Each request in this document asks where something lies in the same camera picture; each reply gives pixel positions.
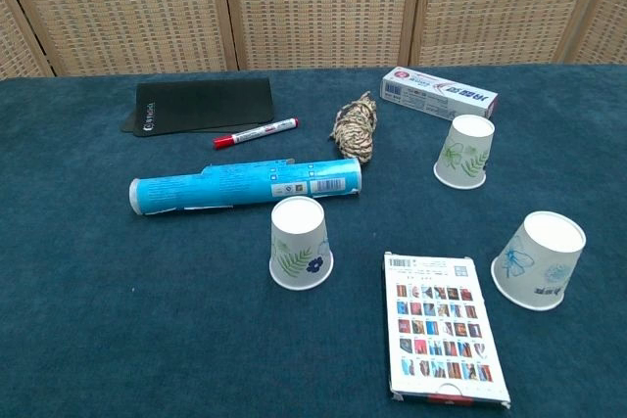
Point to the paper cup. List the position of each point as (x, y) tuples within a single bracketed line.
[(463, 153), (299, 246), (534, 261)]

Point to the paper cup, green leaf print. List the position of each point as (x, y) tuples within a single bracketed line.
[(463, 153)]

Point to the red and white marker pen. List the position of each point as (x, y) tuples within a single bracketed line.
[(255, 133)]

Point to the blue cardboard tube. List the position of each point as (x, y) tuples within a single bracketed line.
[(220, 190)]

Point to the black pouch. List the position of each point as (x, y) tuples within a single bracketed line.
[(196, 105)]

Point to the white toothpaste box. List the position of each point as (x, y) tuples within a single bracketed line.
[(436, 95)]

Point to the woven bamboo folding screen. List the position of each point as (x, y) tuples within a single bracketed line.
[(313, 7)]

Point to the white card box, picture grid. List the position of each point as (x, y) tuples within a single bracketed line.
[(441, 330)]

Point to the teal velvet table cloth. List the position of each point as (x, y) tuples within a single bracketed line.
[(98, 315)]

